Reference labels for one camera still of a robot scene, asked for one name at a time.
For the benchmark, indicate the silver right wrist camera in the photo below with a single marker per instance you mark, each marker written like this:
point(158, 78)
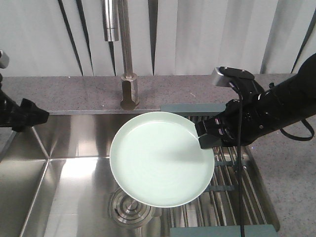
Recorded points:
point(220, 77)

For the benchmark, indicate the round steel sink drain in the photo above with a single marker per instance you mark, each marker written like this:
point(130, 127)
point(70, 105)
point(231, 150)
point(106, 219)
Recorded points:
point(128, 212)

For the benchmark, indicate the steel kitchen faucet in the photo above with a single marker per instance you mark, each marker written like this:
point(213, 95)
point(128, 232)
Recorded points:
point(116, 28)

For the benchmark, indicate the stainless steel sink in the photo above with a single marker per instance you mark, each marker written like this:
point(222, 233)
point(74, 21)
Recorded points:
point(55, 179)

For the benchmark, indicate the steel roll-up drying rack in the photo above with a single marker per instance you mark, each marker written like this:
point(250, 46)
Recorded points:
point(215, 213)

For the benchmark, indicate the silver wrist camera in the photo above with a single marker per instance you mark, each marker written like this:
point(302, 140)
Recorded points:
point(220, 77)
point(4, 60)

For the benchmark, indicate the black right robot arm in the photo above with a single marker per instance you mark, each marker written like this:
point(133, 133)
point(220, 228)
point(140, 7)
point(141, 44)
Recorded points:
point(258, 112)

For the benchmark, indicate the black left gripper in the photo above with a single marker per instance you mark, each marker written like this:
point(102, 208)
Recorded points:
point(20, 117)

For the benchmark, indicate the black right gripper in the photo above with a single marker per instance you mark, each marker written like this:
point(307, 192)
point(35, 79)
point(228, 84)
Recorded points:
point(237, 124)

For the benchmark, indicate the white pleated curtain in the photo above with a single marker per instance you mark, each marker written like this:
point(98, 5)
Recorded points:
point(168, 37)

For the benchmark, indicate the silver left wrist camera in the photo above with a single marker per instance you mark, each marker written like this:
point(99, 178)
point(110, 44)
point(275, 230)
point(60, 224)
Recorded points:
point(4, 60)

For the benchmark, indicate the pale green round plate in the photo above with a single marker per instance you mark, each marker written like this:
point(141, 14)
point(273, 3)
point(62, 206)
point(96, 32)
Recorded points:
point(156, 159)

